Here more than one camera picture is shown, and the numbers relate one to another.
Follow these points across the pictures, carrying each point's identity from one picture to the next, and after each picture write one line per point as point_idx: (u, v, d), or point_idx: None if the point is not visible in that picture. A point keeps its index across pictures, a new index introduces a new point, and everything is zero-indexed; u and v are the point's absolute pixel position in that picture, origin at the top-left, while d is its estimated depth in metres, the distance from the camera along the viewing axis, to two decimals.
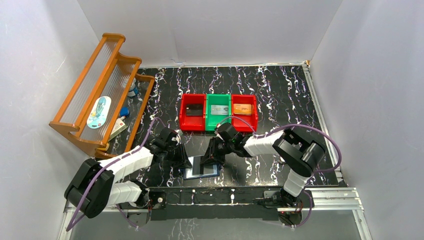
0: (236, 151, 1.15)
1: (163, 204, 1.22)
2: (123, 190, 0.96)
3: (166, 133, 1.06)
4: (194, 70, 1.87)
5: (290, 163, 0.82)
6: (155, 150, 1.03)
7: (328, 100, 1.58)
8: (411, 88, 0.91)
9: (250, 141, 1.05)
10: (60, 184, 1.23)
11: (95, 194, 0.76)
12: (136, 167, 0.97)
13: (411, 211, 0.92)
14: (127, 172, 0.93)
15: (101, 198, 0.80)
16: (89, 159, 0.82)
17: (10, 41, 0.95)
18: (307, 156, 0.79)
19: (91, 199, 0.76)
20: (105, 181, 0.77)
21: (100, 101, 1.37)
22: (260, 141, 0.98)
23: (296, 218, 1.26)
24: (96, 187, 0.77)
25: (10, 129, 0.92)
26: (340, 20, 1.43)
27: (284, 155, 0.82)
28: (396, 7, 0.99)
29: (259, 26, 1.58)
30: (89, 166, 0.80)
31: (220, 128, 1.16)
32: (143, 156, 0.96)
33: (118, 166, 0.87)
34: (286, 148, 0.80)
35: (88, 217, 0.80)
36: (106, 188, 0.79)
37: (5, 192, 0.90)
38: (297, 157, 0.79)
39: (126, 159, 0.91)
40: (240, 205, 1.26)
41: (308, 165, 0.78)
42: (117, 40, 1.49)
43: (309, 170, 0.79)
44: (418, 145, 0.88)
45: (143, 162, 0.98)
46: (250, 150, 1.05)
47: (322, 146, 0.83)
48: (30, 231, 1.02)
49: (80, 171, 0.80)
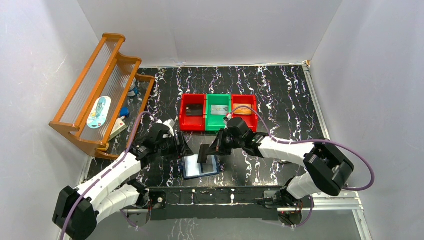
0: (246, 149, 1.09)
1: (163, 204, 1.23)
2: (114, 202, 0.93)
3: (156, 132, 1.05)
4: (194, 70, 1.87)
5: (317, 180, 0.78)
6: (143, 152, 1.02)
7: (328, 101, 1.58)
8: (410, 88, 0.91)
9: (268, 144, 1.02)
10: (60, 184, 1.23)
11: (78, 223, 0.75)
12: (122, 179, 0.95)
13: (411, 211, 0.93)
14: (113, 187, 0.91)
15: (88, 223, 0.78)
16: (67, 187, 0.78)
17: (10, 41, 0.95)
18: (335, 175, 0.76)
19: (75, 228, 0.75)
20: (83, 211, 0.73)
21: (100, 101, 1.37)
22: (284, 148, 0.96)
23: (296, 218, 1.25)
24: (77, 217, 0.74)
25: (10, 129, 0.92)
26: (340, 20, 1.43)
27: (313, 172, 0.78)
28: (396, 7, 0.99)
29: (259, 26, 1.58)
30: (66, 197, 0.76)
31: (230, 123, 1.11)
32: (128, 167, 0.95)
33: (100, 188, 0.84)
34: (318, 166, 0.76)
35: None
36: (89, 214, 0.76)
37: (5, 191, 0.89)
38: (327, 177, 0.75)
39: (106, 177, 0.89)
40: (240, 205, 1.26)
41: (336, 185, 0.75)
42: (117, 41, 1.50)
43: (336, 191, 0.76)
44: (418, 145, 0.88)
45: (128, 172, 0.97)
46: (265, 152, 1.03)
47: (350, 165, 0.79)
48: (29, 231, 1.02)
49: (58, 202, 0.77)
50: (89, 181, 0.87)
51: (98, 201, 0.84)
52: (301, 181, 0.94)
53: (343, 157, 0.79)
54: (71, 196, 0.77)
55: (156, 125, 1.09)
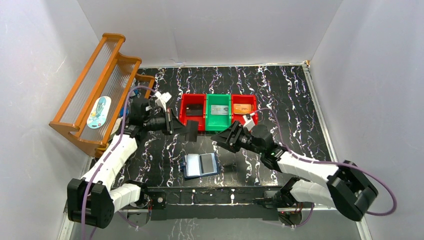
0: (264, 161, 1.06)
1: (163, 204, 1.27)
2: (123, 195, 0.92)
3: (138, 108, 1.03)
4: (194, 70, 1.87)
5: (339, 201, 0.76)
6: (134, 130, 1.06)
7: (328, 100, 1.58)
8: (411, 88, 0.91)
9: (287, 160, 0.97)
10: (60, 184, 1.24)
11: (97, 207, 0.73)
12: (124, 158, 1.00)
13: (411, 212, 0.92)
14: (119, 168, 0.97)
15: (107, 205, 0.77)
16: (72, 180, 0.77)
17: (9, 41, 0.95)
18: (361, 201, 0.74)
19: (97, 212, 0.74)
20: (99, 194, 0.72)
21: (100, 101, 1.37)
22: (303, 167, 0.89)
23: (296, 218, 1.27)
24: (94, 202, 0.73)
25: (10, 128, 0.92)
26: (340, 20, 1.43)
27: (336, 196, 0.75)
28: (396, 7, 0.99)
29: (259, 26, 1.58)
30: (75, 186, 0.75)
31: (256, 132, 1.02)
32: (125, 146, 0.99)
33: (106, 172, 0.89)
34: (344, 192, 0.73)
35: (104, 227, 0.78)
36: (105, 197, 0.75)
37: (5, 191, 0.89)
38: (352, 205, 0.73)
39: (108, 161, 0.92)
40: (240, 205, 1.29)
41: (360, 211, 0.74)
42: (117, 40, 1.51)
43: (359, 214, 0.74)
44: (418, 145, 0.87)
45: (127, 151, 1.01)
46: (284, 167, 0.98)
47: (374, 190, 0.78)
48: (29, 231, 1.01)
49: (69, 196, 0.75)
50: (93, 168, 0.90)
51: (110, 182, 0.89)
52: (311, 191, 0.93)
53: (368, 182, 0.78)
54: (80, 187, 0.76)
55: (135, 100, 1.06)
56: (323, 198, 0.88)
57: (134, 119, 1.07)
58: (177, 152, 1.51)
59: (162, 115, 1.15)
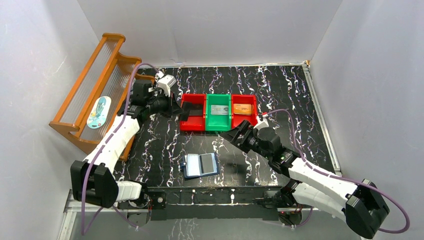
0: (272, 165, 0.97)
1: (163, 204, 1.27)
2: (125, 185, 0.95)
3: (140, 88, 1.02)
4: (194, 70, 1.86)
5: (351, 219, 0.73)
6: (136, 110, 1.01)
7: (328, 100, 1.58)
8: (411, 88, 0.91)
9: (300, 168, 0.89)
10: (60, 184, 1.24)
11: (101, 189, 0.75)
12: (126, 140, 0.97)
13: (411, 212, 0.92)
14: (121, 150, 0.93)
15: (111, 186, 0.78)
16: (75, 162, 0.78)
17: (9, 41, 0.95)
18: (375, 222, 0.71)
19: (100, 194, 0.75)
20: (102, 175, 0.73)
21: (100, 101, 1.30)
22: (317, 179, 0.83)
23: (296, 218, 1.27)
24: (97, 184, 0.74)
25: (10, 128, 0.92)
26: (340, 20, 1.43)
27: (351, 215, 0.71)
28: (396, 7, 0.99)
29: (259, 26, 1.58)
30: (79, 168, 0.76)
31: None
32: (127, 127, 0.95)
33: (109, 153, 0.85)
34: (362, 213, 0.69)
35: (108, 207, 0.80)
36: (108, 179, 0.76)
37: (5, 191, 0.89)
38: (367, 225, 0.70)
39: (110, 143, 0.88)
40: (240, 205, 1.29)
41: (373, 231, 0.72)
42: (117, 40, 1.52)
43: (370, 233, 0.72)
44: (418, 145, 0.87)
45: (130, 132, 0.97)
46: (294, 175, 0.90)
47: (386, 208, 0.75)
48: (29, 231, 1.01)
49: (73, 177, 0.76)
50: (94, 149, 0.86)
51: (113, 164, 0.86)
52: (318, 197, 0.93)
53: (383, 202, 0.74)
54: (83, 169, 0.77)
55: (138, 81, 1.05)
56: (330, 208, 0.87)
57: (136, 100, 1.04)
58: (177, 152, 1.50)
59: (163, 97, 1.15)
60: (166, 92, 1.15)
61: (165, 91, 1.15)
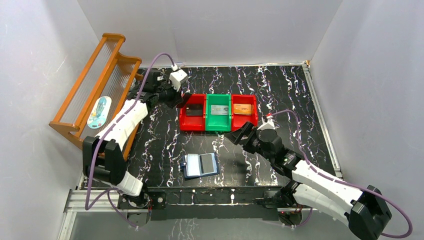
0: (275, 166, 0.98)
1: (163, 204, 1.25)
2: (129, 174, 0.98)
3: (150, 75, 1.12)
4: (194, 70, 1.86)
5: (354, 223, 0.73)
6: (145, 96, 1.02)
7: (328, 101, 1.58)
8: (411, 88, 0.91)
9: (303, 171, 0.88)
10: (60, 184, 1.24)
11: (110, 164, 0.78)
12: (136, 123, 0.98)
13: (411, 212, 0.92)
14: (131, 131, 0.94)
15: (119, 163, 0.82)
16: (86, 138, 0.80)
17: (9, 41, 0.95)
18: (378, 227, 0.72)
19: (110, 168, 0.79)
20: (112, 150, 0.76)
21: (100, 101, 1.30)
22: (321, 182, 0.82)
23: (296, 218, 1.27)
24: (107, 158, 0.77)
25: (10, 128, 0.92)
26: (340, 20, 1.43)
27: (355, 220, 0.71)
28: (396, 7, 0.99)
29: (259, 26, 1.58)
30: (90, 142, 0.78)
31: (264, 136, 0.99)
32: (137, 110, 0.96)
33: (118, 132, 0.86)
34: (366, 219, 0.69)
35: (116, 182, 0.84)
36: (116, 155, 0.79)
37: (5, 191, 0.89)
38: (370, 230, 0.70)
39: (121, 122, 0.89)
40: (240, 205, 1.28)
41: (375, 235, 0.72)
42: (117, 40, 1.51)
43: (372, 237, 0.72)
44: (418, 145, 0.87)
45: (139, 115, 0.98)
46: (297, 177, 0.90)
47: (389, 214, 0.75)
48: (29, 231, 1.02)
49: (84, 152, 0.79)
50: (105, 128, 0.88)
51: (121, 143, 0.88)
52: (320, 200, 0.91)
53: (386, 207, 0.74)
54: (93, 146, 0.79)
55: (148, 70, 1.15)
56: (332, 211, 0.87)
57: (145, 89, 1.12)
58: (177, 152, 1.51)
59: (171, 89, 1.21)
60: (175, 86, 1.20)
61: (175, 85, 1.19)
